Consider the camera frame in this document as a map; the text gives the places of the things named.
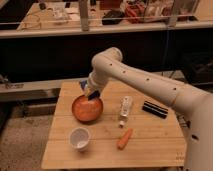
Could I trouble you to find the red tool on shelf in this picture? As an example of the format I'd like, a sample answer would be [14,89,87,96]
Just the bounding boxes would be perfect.
[125,4,145,23]

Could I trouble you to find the grey metal post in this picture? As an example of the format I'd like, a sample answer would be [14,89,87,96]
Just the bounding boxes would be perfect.
[78,0,89,31]
[167,0,181,28]

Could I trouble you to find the black crate at right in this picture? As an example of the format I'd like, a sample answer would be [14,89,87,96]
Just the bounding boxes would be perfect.
[181,53,213,83]

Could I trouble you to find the white tube bottle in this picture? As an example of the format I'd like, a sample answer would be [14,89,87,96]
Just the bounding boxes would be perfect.
[119,96,133,127]

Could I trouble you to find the orange toy carrot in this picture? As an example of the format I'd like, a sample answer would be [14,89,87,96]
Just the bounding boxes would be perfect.
[117,128,133,150]

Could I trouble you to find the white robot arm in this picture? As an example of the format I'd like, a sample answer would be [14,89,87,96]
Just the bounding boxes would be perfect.
[80,47,213,171]

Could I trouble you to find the white cup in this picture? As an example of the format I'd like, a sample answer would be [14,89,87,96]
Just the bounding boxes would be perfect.
[70,127,90,151]

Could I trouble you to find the grey metal post right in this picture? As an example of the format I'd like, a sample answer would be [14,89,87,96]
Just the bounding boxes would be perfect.
[167,0,181,28]

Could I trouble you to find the black rectangular box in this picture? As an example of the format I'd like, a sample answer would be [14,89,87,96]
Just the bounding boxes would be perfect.
[142,101,168,119]

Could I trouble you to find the black bag on shelf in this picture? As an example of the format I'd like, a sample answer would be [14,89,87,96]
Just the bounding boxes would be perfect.
[102,10,124,25]

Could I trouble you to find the orange ceramic bowl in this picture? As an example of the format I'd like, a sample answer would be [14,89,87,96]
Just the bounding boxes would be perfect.
[72,95,103,122]

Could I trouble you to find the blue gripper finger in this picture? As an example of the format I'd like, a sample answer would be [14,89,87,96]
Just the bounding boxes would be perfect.
[79,80,87,90]
[88,91,100,100]

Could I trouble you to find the wooden table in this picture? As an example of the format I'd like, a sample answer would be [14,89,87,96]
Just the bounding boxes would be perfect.
[42,81,186,169]

